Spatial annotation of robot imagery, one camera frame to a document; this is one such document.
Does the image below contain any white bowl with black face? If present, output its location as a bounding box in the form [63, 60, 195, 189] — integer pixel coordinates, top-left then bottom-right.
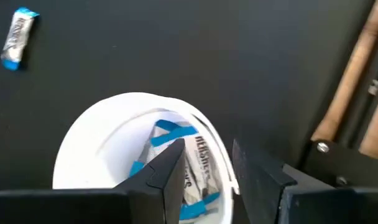
[52, 91, 240, 224]

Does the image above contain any black table mat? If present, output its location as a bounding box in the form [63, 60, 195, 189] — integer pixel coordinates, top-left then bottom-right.
[0, 0, 376, 224]

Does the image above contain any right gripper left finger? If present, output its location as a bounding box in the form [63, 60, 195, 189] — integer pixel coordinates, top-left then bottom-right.
[0, 138, 186, 224]

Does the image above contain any blue white candy bar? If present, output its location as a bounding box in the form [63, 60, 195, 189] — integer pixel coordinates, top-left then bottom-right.
[0, 6, 40, 72]
[128, 119, 200, 178]
[182, 134, 223, 203]
[178, 192, 221, 222]

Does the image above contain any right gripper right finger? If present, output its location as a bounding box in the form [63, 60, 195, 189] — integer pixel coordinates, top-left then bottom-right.
[232, 138, 378, 224]

